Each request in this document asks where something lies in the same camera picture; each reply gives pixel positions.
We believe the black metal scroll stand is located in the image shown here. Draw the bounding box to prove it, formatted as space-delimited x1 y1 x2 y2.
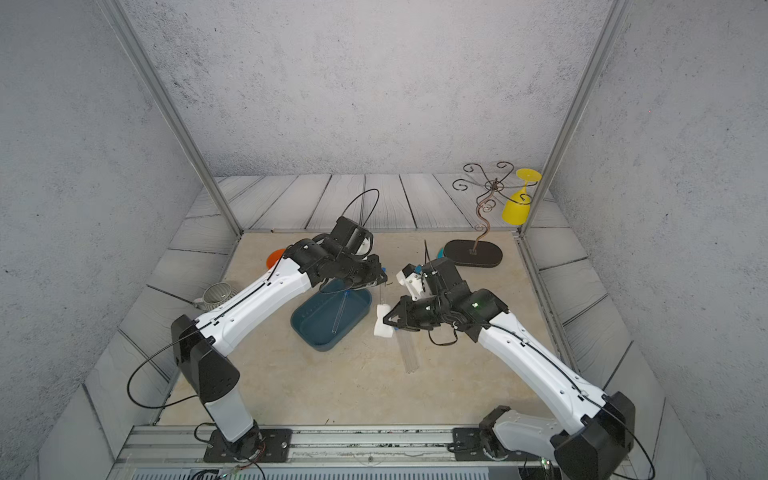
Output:
442 161 519 268

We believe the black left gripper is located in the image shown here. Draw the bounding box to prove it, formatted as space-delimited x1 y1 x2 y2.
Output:
335 253 392 290

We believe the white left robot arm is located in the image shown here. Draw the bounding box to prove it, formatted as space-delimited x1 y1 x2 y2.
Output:
171 234 387 452

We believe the yellow plastic goblet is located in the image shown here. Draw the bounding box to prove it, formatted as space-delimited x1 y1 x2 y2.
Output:
502 168 542 226

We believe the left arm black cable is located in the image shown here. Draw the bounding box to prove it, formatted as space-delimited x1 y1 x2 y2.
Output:
125 335 211 411

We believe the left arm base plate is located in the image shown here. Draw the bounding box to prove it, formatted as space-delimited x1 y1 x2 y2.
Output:
202 428 293 463

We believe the aluminium front rail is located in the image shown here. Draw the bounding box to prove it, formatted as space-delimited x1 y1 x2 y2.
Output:
108 425 565 479

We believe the white wiping cloth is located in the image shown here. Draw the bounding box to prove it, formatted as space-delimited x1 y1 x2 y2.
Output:
374 304 395 338

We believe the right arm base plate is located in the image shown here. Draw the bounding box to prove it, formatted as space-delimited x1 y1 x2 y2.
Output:
446 427 537 462

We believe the grey striped ceramic mug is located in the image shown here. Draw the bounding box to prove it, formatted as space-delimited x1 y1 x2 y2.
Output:
192 282 238 312

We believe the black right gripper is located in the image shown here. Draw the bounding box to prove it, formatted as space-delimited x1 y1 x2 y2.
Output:
382 295 452 332

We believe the teal plastic tub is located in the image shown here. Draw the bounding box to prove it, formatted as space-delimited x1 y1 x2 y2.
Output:
290 280 372 352

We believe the orange plastic bowl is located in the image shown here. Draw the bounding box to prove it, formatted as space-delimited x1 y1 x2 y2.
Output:
265 248 285 270

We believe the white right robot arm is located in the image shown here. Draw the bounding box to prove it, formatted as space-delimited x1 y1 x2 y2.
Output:
377 289 636 479

